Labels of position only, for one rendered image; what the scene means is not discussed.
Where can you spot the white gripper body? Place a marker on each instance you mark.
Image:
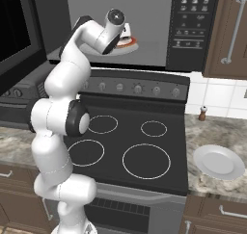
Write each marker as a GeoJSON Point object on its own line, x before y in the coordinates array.
{"type": "Point", "coordinates": [126, 35]}

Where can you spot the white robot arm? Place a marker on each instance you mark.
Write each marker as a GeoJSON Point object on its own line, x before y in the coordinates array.
{"type": "Point", "coordinates": [58, 116]}

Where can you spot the grey microwave turntable plate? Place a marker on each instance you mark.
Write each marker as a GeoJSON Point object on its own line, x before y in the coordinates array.
{"type": "Point", "coordinates": [128, 49]}

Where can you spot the black microwave oven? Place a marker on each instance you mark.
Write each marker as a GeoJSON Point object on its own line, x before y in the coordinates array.
{"type": "Point", "coordinates": [193, 29]}

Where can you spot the black microwave door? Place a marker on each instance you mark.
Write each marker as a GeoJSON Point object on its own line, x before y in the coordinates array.
{"type": "Point", "coordinates": [14, 26]}

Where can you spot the red and white food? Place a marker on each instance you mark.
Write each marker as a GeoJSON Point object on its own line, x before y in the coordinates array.
{"type": "Point", "coordinates": [129, 42]}

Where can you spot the grey stove knob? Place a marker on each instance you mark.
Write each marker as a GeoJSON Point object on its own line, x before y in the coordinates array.
{"type": "Point", "coordinates": [175, 91]}
{"type": "Point", "coordinates": [102, 86]}
{"type": "Point", "coordinates": [156, 90]}
{"type": "Point", "coordinates": [138, 89]}
{"type": "Point", "coordinates": [119, 87]}

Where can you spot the brown pepper shaker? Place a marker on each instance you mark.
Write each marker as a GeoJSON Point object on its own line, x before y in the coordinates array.
{"type": "Point", "coordinates": [202, 113]}

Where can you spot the black stove with hob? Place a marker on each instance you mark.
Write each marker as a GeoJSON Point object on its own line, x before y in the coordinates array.
{"type": "Point", "coordinates": [135, 148]}

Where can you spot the white plate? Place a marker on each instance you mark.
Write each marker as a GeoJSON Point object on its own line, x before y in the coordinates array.
{"type": "Point", "coordinates": [218, 162]}

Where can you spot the brown drawer front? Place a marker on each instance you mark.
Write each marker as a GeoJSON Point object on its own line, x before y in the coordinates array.
{"type": "Point", "coordinates": [19, 175]}
{"type": "Point", "coordinates": [222, 209]}

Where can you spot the grey oven door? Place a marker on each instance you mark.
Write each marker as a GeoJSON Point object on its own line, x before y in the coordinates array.
{"type": "Point", "coordinates": [160, 215]}

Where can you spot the brown wall cupboard door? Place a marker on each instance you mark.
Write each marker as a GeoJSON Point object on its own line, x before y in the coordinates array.
{"type": "Point", "coordinates": [222, 64]}

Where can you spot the white wall socket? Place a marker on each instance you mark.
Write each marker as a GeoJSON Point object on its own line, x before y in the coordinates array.
{"type": "Point", "coordinates": [245, 93]}

